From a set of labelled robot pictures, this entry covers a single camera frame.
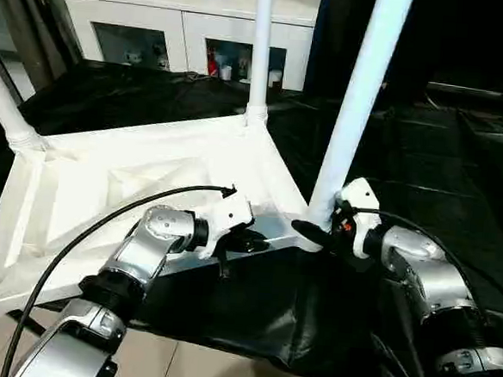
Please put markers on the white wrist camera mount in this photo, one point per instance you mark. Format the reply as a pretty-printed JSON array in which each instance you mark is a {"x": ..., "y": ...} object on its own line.
[
  {"x": 363, "y": 196},
  {"x": 228, "y": 213}
]

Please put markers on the black work mat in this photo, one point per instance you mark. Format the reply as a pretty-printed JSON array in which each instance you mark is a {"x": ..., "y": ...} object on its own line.
[{"x": 313, "y": 296}]

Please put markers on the black cabinet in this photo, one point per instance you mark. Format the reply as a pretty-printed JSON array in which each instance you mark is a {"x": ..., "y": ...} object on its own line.
[{"x": 460, "y": 39}]

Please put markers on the small white cup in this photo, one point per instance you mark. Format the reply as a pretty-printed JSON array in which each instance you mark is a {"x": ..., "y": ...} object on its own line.
[{"x": 275, "y": 77}]

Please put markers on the grey curtain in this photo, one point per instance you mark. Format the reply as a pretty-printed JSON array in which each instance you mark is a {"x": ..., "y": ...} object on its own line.
[{"x": 30, "y": 18}]

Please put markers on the white plastic table leg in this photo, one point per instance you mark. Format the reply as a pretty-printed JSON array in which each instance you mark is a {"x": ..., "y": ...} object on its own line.
[
  {"x": 261, "y": 47},
  {"x": 2, "y": 106},
  {"x": 361, "y": 97}
]

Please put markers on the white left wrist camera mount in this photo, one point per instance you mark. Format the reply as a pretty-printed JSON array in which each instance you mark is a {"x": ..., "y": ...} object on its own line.
[{"x": 228, "y": 213}]

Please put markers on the red bottle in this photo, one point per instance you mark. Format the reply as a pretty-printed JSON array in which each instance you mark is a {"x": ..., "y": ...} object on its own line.
[{"x": 210, "y": 62}]

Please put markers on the white plastic table top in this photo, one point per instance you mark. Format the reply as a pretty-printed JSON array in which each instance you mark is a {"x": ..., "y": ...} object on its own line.
[{"x": 106, "y": 165}]

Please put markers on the black metal stand bar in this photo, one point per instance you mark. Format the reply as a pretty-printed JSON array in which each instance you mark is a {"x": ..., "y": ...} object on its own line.
[{"x": 28, "y": 319}]

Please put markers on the white glass-door cabinet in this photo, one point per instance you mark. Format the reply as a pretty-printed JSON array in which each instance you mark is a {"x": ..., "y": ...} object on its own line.
[{"x": 182, "y": 11}]

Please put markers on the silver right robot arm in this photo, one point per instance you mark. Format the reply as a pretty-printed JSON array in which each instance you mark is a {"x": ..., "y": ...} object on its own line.
[{"x": 427, "y": 270}]

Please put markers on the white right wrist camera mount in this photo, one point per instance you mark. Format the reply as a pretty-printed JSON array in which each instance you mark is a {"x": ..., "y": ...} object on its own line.
[{"x": 363, "y": 196}]

